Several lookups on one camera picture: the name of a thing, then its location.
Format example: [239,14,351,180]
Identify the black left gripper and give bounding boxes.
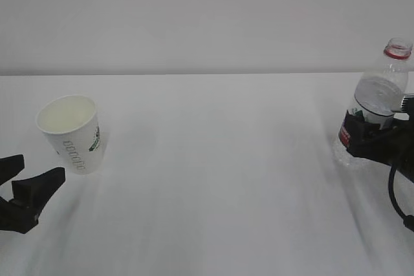
[0,154,65,233]

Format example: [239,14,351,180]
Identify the white paper cup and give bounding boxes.
[36,94,104,175]

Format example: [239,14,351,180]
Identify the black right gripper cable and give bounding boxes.
[387,162,414,232]

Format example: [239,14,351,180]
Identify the clear water bottle red label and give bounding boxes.
[332,37,414,166]

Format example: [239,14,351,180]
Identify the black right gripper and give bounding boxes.
[343,112,413,182]

